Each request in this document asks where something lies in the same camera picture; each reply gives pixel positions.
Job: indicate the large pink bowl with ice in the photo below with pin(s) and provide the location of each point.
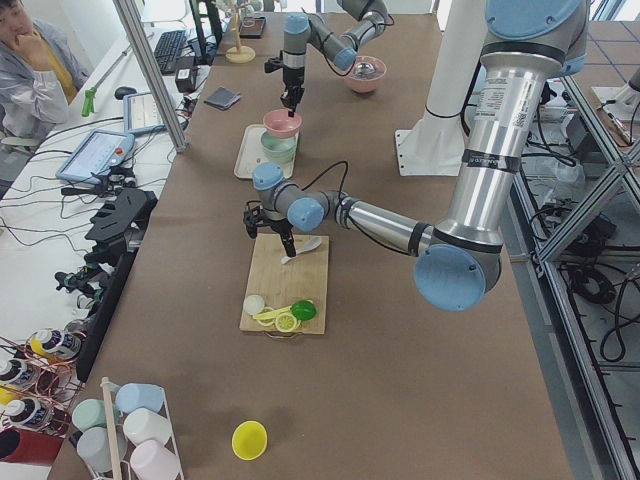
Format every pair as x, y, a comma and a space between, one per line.
366, 86

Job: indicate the toy lemon half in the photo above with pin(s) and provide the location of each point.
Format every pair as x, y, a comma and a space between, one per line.
286, 322

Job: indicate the seated person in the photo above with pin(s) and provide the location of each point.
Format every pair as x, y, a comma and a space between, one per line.
40, 74

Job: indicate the yellow plastic cup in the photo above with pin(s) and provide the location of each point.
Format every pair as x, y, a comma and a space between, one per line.
249, 440

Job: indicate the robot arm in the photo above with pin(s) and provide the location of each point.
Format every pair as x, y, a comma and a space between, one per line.
302, 30
458, 259

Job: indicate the wooden mug tree stand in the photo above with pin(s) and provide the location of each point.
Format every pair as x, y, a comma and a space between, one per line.
238, 53

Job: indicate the paint bottles in wire rack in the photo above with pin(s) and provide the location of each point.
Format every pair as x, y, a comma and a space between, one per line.
38, 390

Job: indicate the bamboo cutting board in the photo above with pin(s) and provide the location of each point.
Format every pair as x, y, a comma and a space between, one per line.
305, 277

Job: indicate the green toy lime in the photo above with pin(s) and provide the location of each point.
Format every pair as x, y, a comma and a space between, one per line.
303, 310

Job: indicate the blue teach pendant tablet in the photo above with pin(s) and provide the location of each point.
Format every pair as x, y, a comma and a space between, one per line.
100, 151

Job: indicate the white ceramic spoon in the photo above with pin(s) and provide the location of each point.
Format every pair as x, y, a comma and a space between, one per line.
309, 246

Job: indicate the toy lemon slice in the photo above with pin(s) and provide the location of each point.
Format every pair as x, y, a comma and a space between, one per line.
266, 317

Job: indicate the small pink bowl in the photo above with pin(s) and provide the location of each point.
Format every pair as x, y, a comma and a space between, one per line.
280, 124

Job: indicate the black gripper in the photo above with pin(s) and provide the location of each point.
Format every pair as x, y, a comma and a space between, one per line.
292, 79
285, 231

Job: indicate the cup rack with pastel cups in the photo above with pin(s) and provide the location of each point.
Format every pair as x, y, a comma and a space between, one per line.
127, 433

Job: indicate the grey folded cloth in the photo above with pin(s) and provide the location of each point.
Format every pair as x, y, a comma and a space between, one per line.
222, 98

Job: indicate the black keyboard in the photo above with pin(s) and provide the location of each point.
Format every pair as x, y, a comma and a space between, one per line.
168, 50

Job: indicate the yellow plastic knife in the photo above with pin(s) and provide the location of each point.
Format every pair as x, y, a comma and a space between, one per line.
281, 310

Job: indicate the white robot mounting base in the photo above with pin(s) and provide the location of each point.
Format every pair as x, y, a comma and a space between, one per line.
435, 144

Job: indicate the cream rectangular serving tray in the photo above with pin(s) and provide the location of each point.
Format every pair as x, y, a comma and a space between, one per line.
250, 154

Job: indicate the green stacked bowls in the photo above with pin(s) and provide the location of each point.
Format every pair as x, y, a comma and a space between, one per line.
278, 150

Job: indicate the aluminium frame post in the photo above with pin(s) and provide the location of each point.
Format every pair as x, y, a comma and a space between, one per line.
130, 20

